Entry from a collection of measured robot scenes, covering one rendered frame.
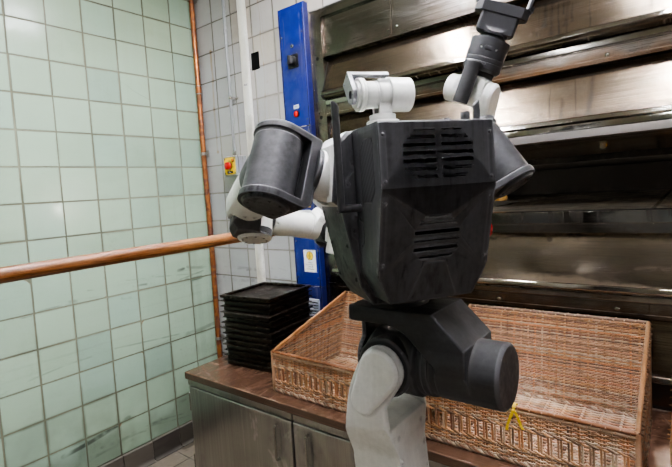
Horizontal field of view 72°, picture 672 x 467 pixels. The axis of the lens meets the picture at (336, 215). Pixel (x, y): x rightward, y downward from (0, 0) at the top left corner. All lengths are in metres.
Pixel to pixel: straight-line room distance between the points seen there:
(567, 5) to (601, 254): 0.79
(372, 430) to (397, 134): 0.55
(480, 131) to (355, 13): 1.42
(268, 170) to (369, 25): 1.38
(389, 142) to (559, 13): 1.15
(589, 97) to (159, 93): 1.98
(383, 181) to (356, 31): 1.46
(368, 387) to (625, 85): 1.19
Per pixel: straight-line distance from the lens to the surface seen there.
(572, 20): 1.72
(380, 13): 2.05
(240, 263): 2.57
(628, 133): 1.50
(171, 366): 2.70
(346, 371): 1.55
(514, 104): 1.73
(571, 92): 1.69
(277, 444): 1.83
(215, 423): 2.08
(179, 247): 1.16
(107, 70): 2.55
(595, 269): 1.68
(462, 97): 1.12
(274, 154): 0.78
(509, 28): 1.18
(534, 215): 1.70
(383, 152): 0.69
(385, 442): 0.96
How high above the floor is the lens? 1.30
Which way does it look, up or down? 3 degrees down
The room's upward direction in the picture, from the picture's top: 4 degrees counter-clockwise
